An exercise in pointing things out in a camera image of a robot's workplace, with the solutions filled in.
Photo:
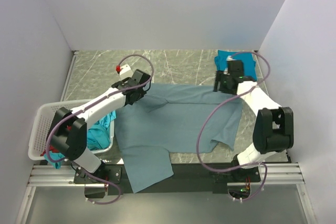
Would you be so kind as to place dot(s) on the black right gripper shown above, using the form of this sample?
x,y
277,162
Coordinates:
x,y
219,84

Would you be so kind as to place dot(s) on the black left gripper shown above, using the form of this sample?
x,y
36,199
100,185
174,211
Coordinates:
x,y
140,92

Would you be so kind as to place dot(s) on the grey-blue t-shirt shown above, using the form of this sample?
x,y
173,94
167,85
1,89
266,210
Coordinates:
x,y
172,118

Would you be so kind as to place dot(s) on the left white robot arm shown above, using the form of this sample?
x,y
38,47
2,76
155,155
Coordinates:
x,y
67,138

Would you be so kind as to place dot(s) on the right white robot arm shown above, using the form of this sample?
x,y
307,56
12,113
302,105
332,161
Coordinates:
x,y
273,130

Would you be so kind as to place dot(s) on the folded teal t-shirt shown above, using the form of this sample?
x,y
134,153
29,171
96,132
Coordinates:
x,y
247,59

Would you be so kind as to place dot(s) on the teal t-shirt in basket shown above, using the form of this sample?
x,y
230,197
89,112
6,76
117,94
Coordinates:
x,y
98,138

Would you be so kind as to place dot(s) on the white plastic laundry basket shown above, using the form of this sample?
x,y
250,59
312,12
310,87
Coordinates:
x,y
42,123

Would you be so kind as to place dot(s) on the black base crossbar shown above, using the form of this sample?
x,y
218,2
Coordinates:
x,y
187,178

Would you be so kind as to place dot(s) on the dark red t-shirt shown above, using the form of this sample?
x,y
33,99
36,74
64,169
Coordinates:
x,y
53,150

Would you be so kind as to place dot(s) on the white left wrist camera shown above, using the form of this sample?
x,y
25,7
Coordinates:
x,y
124,71

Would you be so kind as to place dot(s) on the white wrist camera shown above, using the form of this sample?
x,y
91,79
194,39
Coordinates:
x,y
229,58
124,71

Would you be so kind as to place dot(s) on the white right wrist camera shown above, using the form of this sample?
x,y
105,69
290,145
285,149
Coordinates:
x,y
229,58

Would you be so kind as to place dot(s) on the aluminium frame rail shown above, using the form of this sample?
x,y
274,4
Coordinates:
x,y
47,176

